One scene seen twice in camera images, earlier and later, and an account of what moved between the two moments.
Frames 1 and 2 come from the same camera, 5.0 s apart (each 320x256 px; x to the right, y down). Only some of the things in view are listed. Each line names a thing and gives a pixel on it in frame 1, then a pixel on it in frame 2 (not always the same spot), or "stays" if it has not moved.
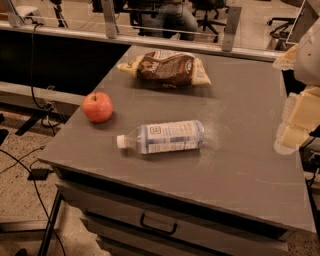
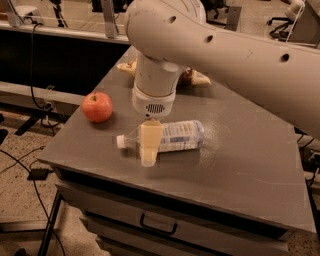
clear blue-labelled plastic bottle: (165, 137) stays
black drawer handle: (156, 229) stays
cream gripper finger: (300, 117) to (150, 131)
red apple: (97, 107) stays
